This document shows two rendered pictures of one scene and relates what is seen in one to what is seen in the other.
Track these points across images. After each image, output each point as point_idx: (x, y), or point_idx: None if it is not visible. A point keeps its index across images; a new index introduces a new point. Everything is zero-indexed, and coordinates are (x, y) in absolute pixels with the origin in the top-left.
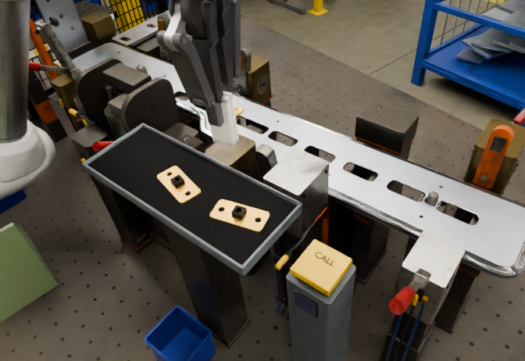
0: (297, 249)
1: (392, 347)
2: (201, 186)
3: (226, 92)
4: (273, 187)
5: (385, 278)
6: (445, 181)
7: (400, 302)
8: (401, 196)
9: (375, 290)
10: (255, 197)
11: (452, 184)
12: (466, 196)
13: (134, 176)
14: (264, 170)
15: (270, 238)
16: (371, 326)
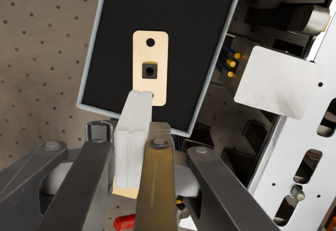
0: (220, 67)
1: (181, 138)
2: None
3: (139, 180)
4: (245, 61)
5: (255, 111)
6: (327, 199)
7: (119, 229)
8: (298, 164)
9: (241, 105)
10: (186, 76)
11: (323, 205)
12: (308, 216)
13: None
14: (300, 15)
15: None
16: (208, 108)
